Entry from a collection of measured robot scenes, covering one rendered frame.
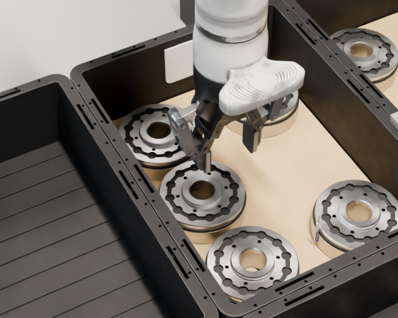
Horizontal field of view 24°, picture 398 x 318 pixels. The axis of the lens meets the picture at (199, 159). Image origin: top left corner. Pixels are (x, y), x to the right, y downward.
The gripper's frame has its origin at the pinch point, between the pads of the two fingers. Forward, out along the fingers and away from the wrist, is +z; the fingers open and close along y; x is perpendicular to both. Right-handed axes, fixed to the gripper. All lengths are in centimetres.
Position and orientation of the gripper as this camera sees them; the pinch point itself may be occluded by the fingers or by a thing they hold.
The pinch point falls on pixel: (227, 149)
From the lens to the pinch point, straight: 104.0
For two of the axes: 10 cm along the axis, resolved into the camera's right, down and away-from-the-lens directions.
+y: -8.7, 3.8, -3.2
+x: 4.9, 6.6, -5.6
